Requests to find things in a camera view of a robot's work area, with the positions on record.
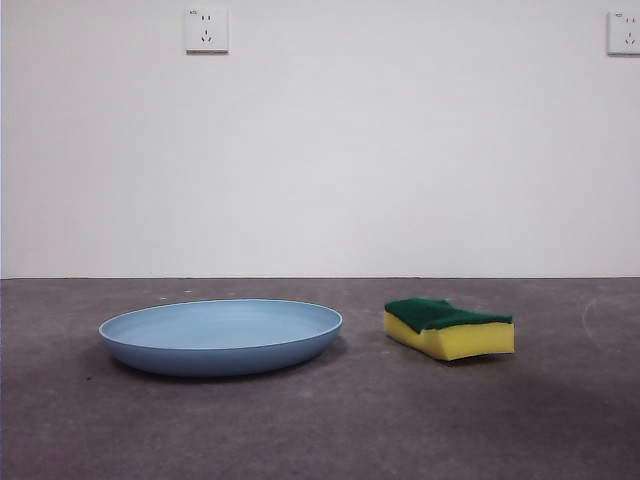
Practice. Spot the light blue round plate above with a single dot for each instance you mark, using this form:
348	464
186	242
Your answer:
220	345

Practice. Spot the yellow sponge with green pad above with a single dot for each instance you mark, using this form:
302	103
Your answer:
465	340

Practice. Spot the white wall socket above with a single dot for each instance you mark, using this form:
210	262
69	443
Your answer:
625	32
207	30

